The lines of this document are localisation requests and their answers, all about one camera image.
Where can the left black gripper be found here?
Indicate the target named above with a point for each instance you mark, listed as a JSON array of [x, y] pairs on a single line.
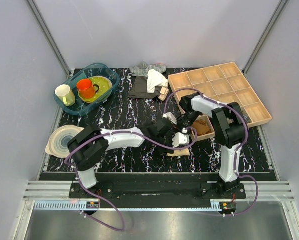
[[170, 137]]

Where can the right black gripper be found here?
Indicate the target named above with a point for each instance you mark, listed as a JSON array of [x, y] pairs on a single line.
[[178, 122]]

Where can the beige navy-trimmed underwear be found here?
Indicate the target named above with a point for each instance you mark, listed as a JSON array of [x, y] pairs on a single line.
[[179, 153]]

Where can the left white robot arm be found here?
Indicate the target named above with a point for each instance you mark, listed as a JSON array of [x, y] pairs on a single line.
[[88, 146]]

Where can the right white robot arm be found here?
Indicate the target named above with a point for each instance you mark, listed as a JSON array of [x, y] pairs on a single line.
[[231, 132]]

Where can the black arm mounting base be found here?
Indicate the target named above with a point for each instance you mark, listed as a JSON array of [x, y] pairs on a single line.
[[164, 190]]

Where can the rolled tan underwear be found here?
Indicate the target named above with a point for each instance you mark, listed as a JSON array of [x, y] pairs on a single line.
[[201, 127]]

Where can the dark grey garment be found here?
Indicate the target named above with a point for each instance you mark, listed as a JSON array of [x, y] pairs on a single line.
[[139, 89]]

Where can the black marble table mat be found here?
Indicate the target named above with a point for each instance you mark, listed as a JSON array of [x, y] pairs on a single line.
[[120, 112]]

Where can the wooden compartment tray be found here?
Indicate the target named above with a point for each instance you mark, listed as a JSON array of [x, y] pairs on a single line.
[[224, 83]]

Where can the white cloth garment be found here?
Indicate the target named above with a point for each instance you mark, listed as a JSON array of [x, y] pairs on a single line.
[[155, 79]]

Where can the checked grey garment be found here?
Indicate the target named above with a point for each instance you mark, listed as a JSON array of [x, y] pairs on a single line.
[[161, 68]]

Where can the grey striped garment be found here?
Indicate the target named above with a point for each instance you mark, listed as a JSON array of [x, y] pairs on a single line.
[[142, 69]]

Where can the green dotted plate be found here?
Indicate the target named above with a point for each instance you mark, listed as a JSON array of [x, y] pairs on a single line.
[[105, 89]]

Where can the orange mug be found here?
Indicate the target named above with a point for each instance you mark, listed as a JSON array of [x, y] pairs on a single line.
[[87, 88]]

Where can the blue transparent plastic basin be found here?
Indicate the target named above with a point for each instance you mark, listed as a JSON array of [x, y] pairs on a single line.
[[81, 108]]

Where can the beige round lid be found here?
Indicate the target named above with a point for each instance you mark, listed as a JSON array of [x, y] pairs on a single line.
[[57, 145]]

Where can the cream yellow mug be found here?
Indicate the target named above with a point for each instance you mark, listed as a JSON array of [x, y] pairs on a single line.
[[66, 95]]

